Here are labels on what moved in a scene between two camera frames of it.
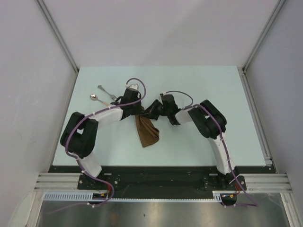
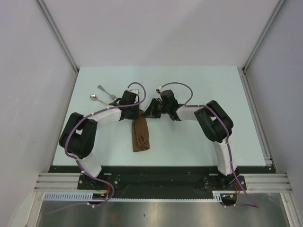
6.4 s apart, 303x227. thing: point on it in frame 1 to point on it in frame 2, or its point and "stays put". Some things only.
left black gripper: x=138 y=111 stays put
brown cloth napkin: x=148 y=134 to x=140 y=133
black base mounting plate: x=130 y=179 stays put
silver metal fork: x=112 y=96 stays put
